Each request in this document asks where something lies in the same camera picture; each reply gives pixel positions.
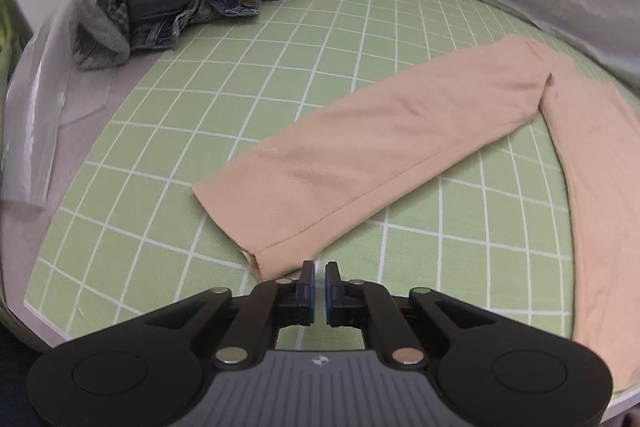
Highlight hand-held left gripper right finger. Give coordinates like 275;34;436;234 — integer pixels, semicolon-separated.
325;261;502;368

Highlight blue denim jeans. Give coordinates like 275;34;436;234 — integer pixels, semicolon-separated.
125;0;293;50

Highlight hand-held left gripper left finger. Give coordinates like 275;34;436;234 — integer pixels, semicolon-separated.
144;260;317;368

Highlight peach long-sleeve shirt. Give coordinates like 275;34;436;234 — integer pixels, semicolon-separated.
192;34;640;395

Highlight green grid mat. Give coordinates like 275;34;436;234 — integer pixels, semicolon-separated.
24;0;640;413

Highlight clear plastic sheet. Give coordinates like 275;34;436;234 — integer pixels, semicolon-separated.
0;2;166;210

